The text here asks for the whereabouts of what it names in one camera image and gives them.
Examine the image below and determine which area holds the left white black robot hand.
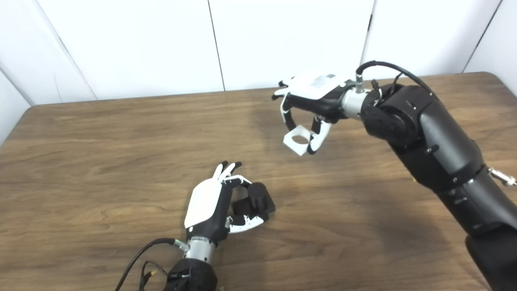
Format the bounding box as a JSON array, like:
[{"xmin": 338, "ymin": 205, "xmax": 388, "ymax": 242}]
[{"xmin": 184, "ymin": 161, "xmax": 269, "ymax": 245}]

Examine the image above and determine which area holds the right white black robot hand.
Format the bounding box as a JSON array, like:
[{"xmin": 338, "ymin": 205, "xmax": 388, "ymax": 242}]
[{"xmin": 272, "ymin": 72, "xmax": 356, "ymax": 155}]

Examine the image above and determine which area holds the white square piece with hole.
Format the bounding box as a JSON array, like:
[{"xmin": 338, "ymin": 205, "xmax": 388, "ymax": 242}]
[{"xmin": 283, "ymin": 125, "xmax": 319, "ymax": 156}]

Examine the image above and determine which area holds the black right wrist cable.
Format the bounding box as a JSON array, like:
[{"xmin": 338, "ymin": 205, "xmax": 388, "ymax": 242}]
[{"xmin": 355, "ymin": 61, "xmax": 433, "ymax": 97}]

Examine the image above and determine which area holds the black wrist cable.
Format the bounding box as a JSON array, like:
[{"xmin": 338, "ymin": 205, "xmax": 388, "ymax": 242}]
[
  {"xmin": 355, "ymin": 61, "xmax": 433, "ymax": 97},
  {"xmin": 115, "ymin": 238, "xmax": 189, "ymax": 291}
]

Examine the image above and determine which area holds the black peg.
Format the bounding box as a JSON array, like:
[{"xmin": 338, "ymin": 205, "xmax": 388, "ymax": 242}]
[{"xmin": 231, "ymin": 182, "xmax": 276, "ymax": 221}]

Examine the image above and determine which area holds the thin black right arm wire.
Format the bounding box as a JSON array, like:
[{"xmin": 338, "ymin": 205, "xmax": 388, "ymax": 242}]
[{"xmin": 371, "ymin": 73, "xmax": 404, "ymax": 95}]

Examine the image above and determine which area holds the thin wire with yellow connector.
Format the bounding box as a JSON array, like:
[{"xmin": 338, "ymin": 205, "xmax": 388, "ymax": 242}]
[{"xmin": 139, "ymin": 261, "xmax": 168, "ymax": 291}]

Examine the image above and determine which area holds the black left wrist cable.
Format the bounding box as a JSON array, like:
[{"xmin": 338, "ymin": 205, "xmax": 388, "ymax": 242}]
[{"xmin": 115, "ymin": 238, "xmax": 189, "ymax": 291}]

